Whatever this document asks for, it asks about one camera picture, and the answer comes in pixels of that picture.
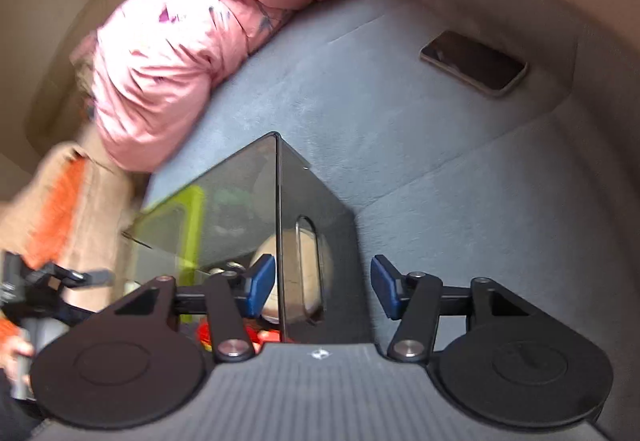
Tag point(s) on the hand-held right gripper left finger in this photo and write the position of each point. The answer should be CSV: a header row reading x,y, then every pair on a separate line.
x,y
261,285

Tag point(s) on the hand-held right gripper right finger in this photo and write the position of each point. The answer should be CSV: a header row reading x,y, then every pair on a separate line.
x,y
386,285

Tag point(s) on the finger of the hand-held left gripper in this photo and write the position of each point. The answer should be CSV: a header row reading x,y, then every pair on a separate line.
x,y
75,277

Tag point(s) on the green box lid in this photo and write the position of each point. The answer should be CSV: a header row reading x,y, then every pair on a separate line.
x,y
195,221

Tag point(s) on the dark transparent storage box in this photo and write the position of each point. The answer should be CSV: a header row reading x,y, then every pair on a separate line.
x,y
325,201

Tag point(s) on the person's left hand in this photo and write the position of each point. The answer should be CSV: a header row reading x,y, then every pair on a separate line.
x,y
12,352

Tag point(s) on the beige round ball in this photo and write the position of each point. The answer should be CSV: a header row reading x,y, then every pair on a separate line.
x,y
306,281

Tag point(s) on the orange blanket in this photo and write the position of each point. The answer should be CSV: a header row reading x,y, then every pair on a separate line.
x,y
57,216

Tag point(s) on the red toy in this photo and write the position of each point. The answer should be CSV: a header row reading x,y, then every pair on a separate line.
x,y
206,337

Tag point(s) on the beige sheet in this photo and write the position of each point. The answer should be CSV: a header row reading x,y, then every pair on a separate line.
x,y
107,206

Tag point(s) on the grey-blue mat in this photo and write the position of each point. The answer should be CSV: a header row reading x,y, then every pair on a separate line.
x,y
400,161

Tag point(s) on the black smartphone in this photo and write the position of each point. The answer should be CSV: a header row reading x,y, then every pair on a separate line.
x,y
475,63

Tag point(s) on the pink quilt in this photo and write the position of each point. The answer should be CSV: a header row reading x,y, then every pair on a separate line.
x,y
200,31

